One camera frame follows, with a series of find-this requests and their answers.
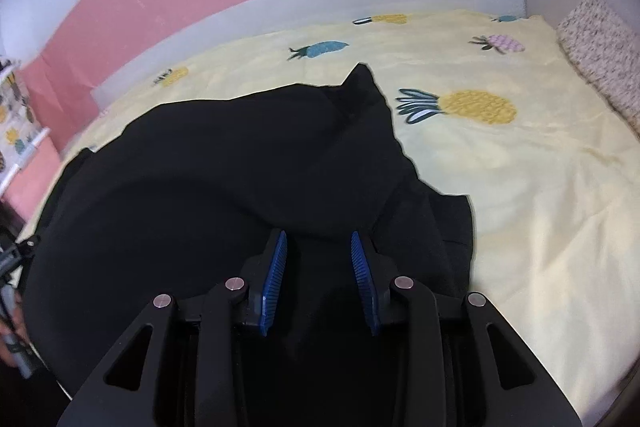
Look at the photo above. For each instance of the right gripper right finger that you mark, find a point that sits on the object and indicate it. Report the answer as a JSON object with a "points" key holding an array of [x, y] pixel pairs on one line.
{"points": [[374, 274]]}

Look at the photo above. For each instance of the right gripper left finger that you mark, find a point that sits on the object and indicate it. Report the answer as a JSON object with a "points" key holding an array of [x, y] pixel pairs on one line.
{"points": [[263, 277]]}

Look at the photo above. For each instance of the large black garment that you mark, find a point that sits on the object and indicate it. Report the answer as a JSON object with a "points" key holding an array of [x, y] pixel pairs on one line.
{"points": [[189, 191]]}

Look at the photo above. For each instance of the pineapple print hanging cloth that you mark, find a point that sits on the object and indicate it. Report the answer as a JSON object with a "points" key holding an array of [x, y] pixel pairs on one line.
{"points": [[21, 131]]}

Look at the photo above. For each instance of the yellow pineapple print bedsheet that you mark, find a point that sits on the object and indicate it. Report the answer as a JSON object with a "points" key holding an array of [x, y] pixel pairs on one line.
{"points": [[548, 330]]}

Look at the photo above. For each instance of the speckled knit pillow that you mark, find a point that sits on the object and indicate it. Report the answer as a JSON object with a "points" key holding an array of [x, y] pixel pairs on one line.
{"points": [[604, 49]]}

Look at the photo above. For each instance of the white bed frame board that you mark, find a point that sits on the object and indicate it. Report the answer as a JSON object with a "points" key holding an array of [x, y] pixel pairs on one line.
{"points": [[257, 17]]}

